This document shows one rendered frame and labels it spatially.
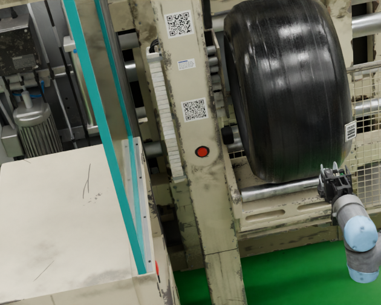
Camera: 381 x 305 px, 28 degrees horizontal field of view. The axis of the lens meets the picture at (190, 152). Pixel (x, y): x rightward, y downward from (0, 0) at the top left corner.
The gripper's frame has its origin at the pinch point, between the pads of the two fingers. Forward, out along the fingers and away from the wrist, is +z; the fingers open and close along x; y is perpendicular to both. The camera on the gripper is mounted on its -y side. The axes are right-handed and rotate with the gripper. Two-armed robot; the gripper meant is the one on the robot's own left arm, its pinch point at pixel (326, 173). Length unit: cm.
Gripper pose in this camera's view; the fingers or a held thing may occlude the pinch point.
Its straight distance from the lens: 216.0
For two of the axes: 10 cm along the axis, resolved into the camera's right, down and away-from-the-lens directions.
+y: -1.7, -8.6, -4.8
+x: -9.8, 1.9, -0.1
